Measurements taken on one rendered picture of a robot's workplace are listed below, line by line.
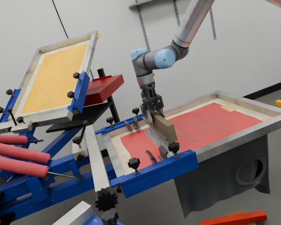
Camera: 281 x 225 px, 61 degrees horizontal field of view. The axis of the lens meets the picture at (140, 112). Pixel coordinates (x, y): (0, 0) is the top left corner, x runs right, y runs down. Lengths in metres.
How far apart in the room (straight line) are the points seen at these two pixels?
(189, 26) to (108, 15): 2.17
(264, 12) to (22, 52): 3.26
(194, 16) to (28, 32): 2.35
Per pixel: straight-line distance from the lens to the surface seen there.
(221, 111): 1.37
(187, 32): 1.01
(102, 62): 3.07
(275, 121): 1.13
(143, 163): 1.05
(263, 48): 4.11
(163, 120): 1.02
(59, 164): 1.13
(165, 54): 0.94
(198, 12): 0.98
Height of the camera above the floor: 1.49
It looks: 19 degrees down
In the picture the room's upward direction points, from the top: 16 degrees counter-clockwise
